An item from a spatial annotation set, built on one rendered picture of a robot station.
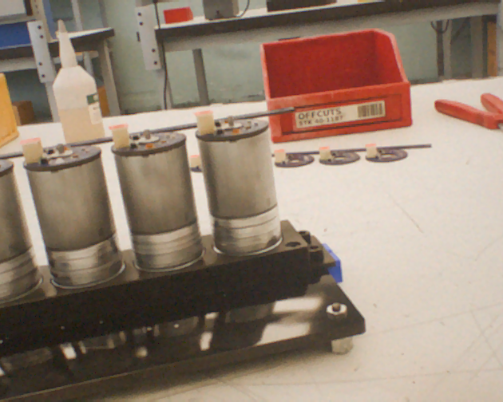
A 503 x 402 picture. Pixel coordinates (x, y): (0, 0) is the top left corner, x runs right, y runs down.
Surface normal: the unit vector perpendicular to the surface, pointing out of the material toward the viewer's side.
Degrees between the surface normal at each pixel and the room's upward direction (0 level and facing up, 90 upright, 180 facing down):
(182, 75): 90
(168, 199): 90
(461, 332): 0
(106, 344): 0
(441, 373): 0
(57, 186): 90
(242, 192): 90
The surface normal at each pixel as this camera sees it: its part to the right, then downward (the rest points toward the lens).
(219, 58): -0.16, 0.33
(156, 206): 0.06, 0.30
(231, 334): -0.13, -0.94
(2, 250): 0.62, 0.17
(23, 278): 0.80, 0.09
